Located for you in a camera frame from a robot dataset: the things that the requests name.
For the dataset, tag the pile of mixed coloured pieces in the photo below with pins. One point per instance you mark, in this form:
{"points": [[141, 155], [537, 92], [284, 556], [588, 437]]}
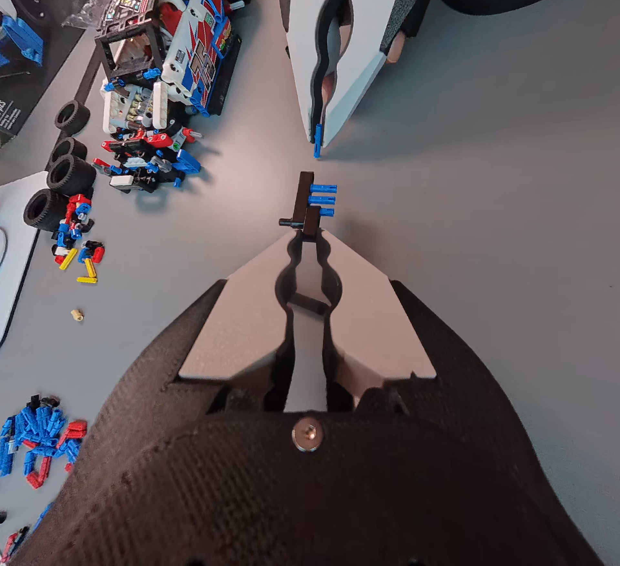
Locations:
{"points": [[72, 227]]}

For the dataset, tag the black beam with blue pins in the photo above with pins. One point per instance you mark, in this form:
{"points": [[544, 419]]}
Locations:
{"points": [[306, 198]]}

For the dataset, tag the toy brick race car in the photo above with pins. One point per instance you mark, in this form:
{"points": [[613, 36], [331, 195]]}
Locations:
{"points": [[193, 53]]}

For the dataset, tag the small tan bushing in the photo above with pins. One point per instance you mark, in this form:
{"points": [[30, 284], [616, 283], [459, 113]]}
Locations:
{"points": [[77, 315]]}

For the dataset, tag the black toy car box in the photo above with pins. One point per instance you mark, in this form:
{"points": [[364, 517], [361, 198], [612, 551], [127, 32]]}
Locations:
{"points": [[29, 67]]}

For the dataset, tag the grey desk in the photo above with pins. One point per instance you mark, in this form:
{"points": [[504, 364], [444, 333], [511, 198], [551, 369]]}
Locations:
{"points": [[484, 188]]}

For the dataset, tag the person's right hand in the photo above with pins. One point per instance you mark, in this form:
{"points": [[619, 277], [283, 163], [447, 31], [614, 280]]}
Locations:
{"points": [[395, 49]]}

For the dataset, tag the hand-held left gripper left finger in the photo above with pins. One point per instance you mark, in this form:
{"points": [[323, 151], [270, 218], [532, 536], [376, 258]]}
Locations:
{"points": [[232, 329]]}

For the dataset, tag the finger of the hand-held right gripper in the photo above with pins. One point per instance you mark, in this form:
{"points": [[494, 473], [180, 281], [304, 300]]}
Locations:
{"points": [[373, 4], [305, 19]]}

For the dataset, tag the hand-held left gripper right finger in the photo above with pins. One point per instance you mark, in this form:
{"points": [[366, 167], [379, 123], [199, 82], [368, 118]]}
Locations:
{"points": [[382, 329]]}

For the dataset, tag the blue connector pin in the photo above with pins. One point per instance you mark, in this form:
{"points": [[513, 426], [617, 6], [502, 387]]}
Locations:
{"points": [[317, 140]]}

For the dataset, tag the pile of blue red pins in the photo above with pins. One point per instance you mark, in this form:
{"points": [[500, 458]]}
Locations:
{"points": [[38, 430]]}

